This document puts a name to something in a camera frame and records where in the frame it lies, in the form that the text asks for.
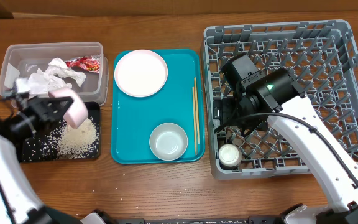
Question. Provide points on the rice pile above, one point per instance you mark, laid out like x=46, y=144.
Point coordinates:
x=76, y=140

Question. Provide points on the clear plastic bin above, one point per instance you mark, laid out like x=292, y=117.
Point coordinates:
x=22, y=60

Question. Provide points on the crumpled white tissue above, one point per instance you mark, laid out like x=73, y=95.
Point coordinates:
x=42, y=82

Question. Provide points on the teal plastic tray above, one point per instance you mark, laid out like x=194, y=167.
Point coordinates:
x=134, y=119

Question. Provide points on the wooden chopstick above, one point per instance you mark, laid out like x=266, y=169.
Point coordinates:
x=194, y=120
x=196, y=110

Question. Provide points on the right wooden chopstick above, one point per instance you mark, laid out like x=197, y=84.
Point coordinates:
x=196, y=110

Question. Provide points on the red snack wrapper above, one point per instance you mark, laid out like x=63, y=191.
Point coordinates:
x=90, y=63

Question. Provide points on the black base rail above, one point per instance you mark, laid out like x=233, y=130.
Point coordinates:
x=253, y=219

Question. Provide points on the grey dishwasher rack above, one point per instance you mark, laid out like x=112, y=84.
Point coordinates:
x=324, y=57

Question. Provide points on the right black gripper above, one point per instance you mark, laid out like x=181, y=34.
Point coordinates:
x=222, y=111

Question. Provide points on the white paper cup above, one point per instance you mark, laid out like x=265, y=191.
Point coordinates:
x=229, y=156

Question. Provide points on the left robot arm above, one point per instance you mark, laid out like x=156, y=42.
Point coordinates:
x=18, y=201

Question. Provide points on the black tray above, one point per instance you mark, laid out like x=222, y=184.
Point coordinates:
x=93, y=109

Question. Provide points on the pink bowl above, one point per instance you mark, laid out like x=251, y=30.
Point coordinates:
x=77, y=113

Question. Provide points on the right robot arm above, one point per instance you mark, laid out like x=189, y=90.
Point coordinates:
x=279, y=101

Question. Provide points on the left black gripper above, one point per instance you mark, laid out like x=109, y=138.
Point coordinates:
x=41, y=110

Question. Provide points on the grey bowl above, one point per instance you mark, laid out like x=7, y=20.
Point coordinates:
x=168, y=141

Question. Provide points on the large pink plate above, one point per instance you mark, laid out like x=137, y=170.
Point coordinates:
x=141, y=73

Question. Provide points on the left wooden chopstick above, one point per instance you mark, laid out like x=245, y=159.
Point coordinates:
x=194, y=120

